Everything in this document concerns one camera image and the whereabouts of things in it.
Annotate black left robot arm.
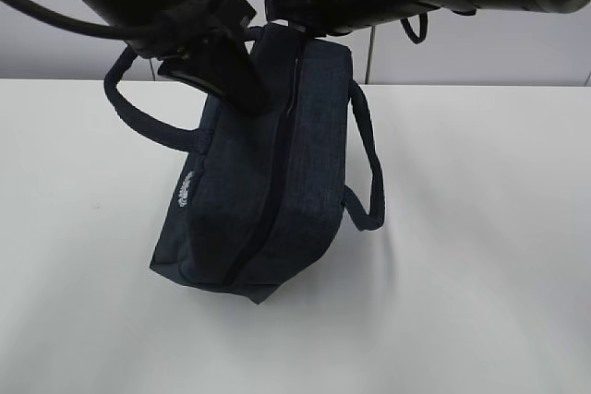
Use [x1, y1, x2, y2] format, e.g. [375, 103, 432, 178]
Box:
[81, 0, 268, 115]

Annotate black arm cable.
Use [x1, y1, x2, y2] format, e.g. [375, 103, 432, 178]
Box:
[400, 13, 429, 46]
[0, 0, 213, 42]

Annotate dark navy lunch bag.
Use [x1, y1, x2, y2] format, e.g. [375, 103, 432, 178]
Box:
[103, 23, 385, 304]

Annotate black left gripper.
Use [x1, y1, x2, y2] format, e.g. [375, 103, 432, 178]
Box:
[124, 0, 268, 113]

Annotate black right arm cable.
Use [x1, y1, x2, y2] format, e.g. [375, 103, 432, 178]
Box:
[400, 13, 429, 46]

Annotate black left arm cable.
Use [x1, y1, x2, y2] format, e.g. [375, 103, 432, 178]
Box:
[0, 0, 213, 42]

